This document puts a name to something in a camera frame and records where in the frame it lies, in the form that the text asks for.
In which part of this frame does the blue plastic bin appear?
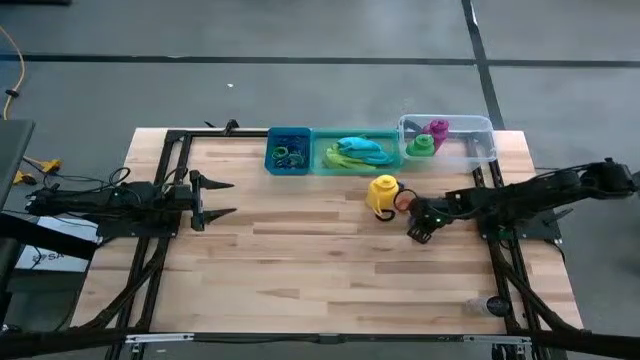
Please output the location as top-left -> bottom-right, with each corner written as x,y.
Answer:
264,125 -> 314,177

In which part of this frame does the white drink can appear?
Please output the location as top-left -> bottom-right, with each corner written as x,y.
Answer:
467,294 -> 512,318

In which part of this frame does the blue coil hair band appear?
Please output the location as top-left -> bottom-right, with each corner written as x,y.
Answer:
275,133 -> 304,150

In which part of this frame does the yellow sports bottle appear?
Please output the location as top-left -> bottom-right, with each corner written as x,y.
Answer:
364,173 -> 402,218

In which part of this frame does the teal microfibre cloth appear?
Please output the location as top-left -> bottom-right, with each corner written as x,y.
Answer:
334,135 -> 395,167

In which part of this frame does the magenta sports bottle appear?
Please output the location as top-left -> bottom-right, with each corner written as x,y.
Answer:
421,117 -> 451,152

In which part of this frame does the green sports bottle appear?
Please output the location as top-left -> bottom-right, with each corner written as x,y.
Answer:
405,133 -> 436,159

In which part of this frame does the white cardboard box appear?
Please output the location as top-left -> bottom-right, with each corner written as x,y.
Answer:
14,214 -> 100,274

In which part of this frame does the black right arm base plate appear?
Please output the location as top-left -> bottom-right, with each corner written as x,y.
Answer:
478,209 -> 564,243

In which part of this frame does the yellow extension cable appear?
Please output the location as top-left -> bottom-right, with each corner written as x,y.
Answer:
0,24 -> 27,121

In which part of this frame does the teal plastic bin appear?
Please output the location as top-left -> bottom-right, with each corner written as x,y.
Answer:
309,126 -> 406,178

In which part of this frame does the green microfibre cloth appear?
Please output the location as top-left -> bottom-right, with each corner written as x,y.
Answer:
322,143 -> 384,172

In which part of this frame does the yellow cable plug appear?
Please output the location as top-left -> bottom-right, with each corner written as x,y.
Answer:
38,157 -> 64,175

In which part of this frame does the clear plastic bin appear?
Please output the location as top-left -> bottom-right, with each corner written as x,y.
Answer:
396,113 -> 498,174

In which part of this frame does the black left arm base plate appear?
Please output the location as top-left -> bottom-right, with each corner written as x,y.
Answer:
95,219 -> 184,240

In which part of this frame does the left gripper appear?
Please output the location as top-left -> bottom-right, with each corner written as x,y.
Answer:
158,168 -> 238,233

